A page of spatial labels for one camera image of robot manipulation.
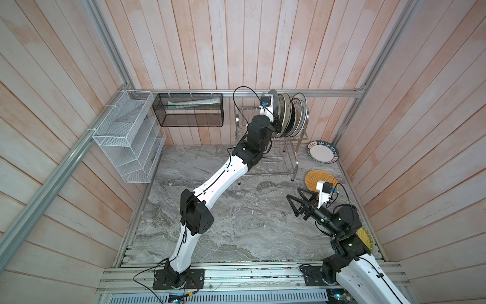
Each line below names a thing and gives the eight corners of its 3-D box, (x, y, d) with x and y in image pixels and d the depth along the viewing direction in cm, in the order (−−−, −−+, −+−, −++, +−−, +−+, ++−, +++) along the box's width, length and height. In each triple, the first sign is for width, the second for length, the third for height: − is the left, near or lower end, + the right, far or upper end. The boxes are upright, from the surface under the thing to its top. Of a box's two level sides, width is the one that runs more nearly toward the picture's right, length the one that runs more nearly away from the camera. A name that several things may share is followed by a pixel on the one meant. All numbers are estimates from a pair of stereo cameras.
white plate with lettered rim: (311, 163, 114) (312, 161, 112) (304, 143, 125) (305, 140, 123) (340, 163, 114) (342, 161, 112) (331, 143, 125) (333, 140, 123)
